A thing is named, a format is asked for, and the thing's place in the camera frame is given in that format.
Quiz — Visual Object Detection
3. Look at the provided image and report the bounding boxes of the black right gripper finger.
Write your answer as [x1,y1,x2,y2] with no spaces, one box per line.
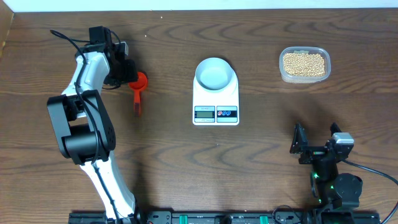
[330,122,342,134]
[289,123,308,154]

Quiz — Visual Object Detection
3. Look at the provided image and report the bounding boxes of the red plastic measuring scoop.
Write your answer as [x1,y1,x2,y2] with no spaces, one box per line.
[128,72,148,117]

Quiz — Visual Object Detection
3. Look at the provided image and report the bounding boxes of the white digital kitchen scale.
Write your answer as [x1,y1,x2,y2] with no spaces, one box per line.
[192,72,240,126]

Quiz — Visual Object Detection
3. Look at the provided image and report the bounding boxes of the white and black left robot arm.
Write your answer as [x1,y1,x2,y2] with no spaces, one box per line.
[47,26,148,223]

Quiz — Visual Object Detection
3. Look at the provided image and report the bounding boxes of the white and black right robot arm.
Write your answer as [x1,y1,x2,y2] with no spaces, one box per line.
[290,123,363,210]

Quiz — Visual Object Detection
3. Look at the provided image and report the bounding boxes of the white plastic bowl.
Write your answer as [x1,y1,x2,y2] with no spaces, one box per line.
[195,57,235,91]

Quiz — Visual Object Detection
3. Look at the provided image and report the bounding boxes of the clear container of soybeans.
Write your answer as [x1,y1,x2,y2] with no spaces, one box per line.
[279,47,331,84]

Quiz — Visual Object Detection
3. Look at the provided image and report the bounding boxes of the black mounting rail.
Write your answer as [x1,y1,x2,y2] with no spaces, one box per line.
[68,210,382,224]

